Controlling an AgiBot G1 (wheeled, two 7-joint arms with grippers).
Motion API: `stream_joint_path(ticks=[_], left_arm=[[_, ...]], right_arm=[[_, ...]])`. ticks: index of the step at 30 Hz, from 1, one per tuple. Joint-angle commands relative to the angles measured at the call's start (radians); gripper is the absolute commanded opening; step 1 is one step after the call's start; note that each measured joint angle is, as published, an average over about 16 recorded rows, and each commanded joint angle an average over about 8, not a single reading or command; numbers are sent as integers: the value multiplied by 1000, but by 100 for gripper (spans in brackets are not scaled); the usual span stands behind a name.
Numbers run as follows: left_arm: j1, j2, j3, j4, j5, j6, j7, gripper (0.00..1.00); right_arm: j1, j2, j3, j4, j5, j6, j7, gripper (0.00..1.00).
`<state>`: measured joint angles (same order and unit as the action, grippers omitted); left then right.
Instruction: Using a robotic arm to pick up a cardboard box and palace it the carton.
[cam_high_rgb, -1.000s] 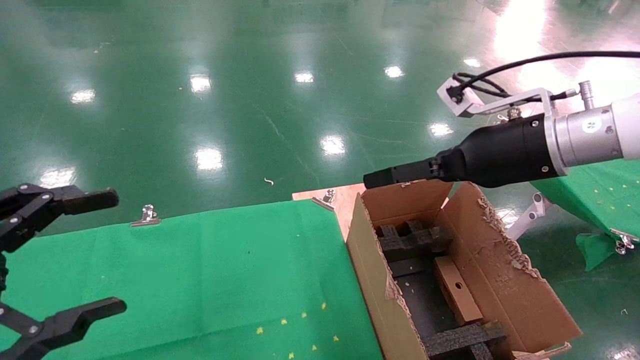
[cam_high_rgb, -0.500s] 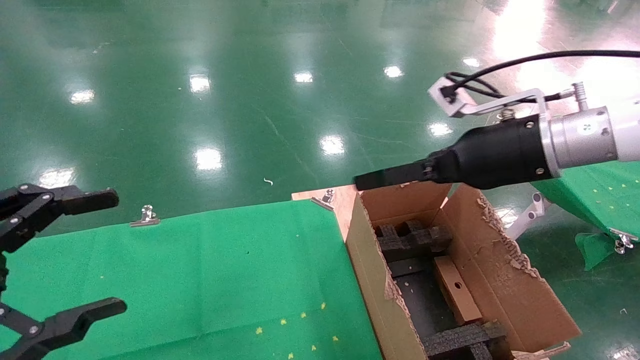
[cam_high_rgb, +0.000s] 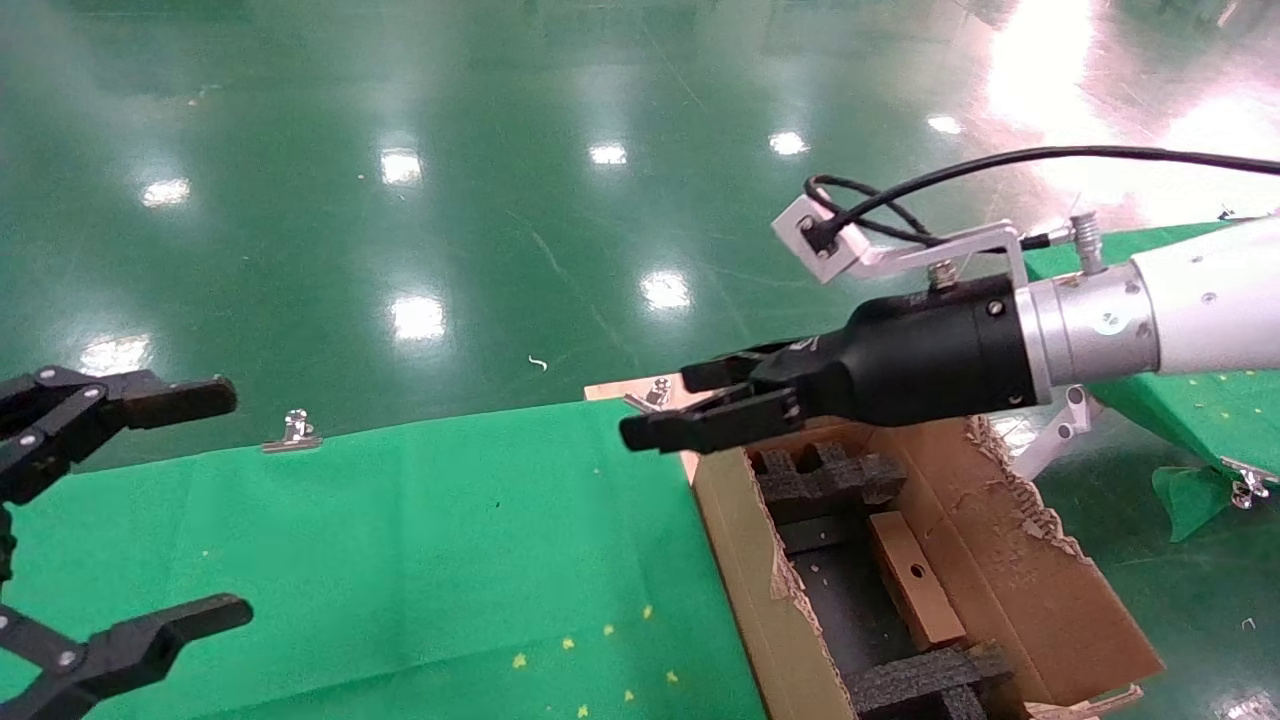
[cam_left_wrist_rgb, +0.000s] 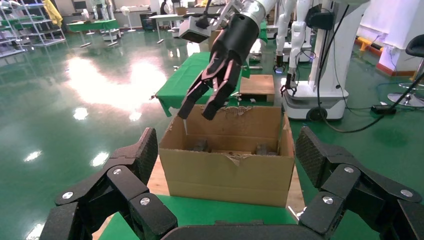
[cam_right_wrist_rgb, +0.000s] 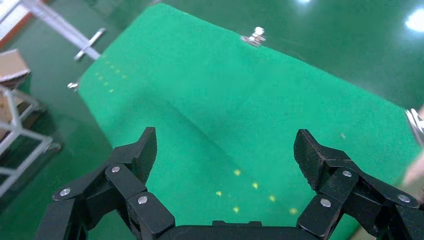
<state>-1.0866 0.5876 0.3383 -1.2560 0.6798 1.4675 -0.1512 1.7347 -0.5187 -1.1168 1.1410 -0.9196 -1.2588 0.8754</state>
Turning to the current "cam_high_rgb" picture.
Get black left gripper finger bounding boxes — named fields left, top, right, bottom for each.
left=0, top=367, right=239, bottom=506
left=0, top=593, right=254, bottom=720

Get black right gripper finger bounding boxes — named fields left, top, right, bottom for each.
left=680, top=340, right=821, bottom=393
left=618, top=383, right=806, bottom=456

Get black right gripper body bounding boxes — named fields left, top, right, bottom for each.
left=750, top=275, right=1041, bottom=431

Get small brown cardboard box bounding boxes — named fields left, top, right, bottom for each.
left=868, top=510, right=969, bottom=651

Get large open cardboard carton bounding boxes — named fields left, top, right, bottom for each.
left=690, top=415, right=1166, bottom=720

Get silver metal cloth clip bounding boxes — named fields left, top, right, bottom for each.
left=1220, top=458, right=1276, bottom=511
left=262, top=408, right=324, bottom=454

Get dark grey foam insert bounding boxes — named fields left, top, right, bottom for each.
left=845, top=640, right=1016, bottom=720
left=750, top=440, right=909, bottom=526

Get green tablecloth with yellow dots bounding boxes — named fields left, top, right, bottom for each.
left=0, top=400, right=771, bottom=720

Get plain green tablecloth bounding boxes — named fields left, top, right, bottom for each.
left=1025, top=210, right=1280, bottom=546

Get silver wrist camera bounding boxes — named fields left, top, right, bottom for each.
left=772, top=190, right=1031, bottom=291

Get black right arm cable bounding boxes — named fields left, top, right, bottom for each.
left=805, top=145, right=1280, bottom=251

